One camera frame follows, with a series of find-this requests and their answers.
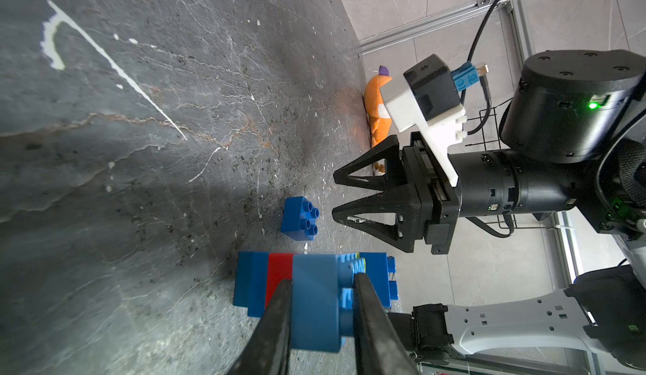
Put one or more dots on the orange shark plush toy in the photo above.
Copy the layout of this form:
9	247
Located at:
379	121

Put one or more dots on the green lego brick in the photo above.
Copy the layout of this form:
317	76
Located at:
358	265

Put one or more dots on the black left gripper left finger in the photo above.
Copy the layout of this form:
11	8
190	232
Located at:
268	349

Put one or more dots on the red lego brick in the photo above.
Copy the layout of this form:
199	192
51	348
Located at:
279	267

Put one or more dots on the light blue lego brick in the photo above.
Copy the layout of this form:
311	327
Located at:
251	282

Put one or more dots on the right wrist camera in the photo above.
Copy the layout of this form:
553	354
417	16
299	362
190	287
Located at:
427	97

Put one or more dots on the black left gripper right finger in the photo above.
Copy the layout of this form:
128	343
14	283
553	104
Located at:
378	349

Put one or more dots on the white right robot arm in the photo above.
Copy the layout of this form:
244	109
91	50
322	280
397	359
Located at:
573	138

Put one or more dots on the small blue lego brick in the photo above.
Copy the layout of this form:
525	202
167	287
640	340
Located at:
299	220
381	269

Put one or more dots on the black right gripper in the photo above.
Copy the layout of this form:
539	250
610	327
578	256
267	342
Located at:
491	183

